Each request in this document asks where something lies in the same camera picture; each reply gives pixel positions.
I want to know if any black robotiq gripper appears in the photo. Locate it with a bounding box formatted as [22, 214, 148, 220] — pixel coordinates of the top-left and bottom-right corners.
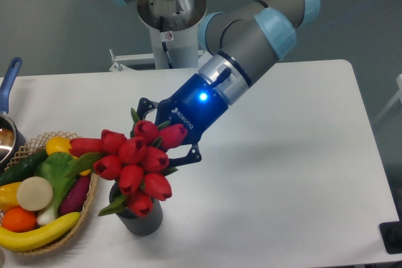
[136, 74, 229, 167]

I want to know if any woven wicker basket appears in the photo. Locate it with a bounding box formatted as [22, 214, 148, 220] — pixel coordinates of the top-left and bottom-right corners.
[1, 131, 98, 255]

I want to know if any yellow banana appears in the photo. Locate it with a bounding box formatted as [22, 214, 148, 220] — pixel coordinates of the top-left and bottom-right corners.
[1, 212, 81, 252]

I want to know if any yellow bell pepper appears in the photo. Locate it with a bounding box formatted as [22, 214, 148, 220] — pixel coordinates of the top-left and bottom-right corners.
[0, 182, 21, 212]

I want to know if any purple sweet potato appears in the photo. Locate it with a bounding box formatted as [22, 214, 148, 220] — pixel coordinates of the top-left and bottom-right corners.
[59, 176, 90, 216]

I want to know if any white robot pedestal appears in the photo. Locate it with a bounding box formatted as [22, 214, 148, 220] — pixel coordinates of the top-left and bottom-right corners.
[111, 0, 207, 71]

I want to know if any beige round disc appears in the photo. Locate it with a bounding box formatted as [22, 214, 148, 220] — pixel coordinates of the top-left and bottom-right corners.
[16, 176, 53, 212]

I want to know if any green bok choy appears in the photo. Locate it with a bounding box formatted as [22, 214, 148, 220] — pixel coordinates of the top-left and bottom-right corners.
[35, 153, 75, 227]

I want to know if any white furniture piece right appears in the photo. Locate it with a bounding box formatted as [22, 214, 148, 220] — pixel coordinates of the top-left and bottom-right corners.
[374, 74, 401, 124]

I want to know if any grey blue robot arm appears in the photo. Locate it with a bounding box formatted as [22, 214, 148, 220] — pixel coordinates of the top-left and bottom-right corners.
[114, 0, 320, 167]

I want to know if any dark grey ribbed vase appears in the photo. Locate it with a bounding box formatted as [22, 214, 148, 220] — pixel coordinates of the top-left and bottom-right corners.
[116, 191, 163, 237]

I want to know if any blue handled saucepan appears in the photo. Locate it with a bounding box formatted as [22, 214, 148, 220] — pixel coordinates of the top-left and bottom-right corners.
[1, 57, 26, 173]

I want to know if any black device at edge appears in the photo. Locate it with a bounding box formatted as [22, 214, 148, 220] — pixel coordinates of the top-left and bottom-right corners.
[379, 221, 401, 254]

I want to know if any red tulip bouquet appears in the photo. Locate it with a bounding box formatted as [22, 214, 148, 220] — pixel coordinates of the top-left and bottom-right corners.
[68, 110, 188, 218]

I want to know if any green cucumber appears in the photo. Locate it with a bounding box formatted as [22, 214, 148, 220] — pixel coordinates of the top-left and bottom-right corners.
[1, 149, 48, 186]

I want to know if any orange fruit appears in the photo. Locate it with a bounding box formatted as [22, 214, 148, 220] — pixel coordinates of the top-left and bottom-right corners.
[2, 207, 36, 233]

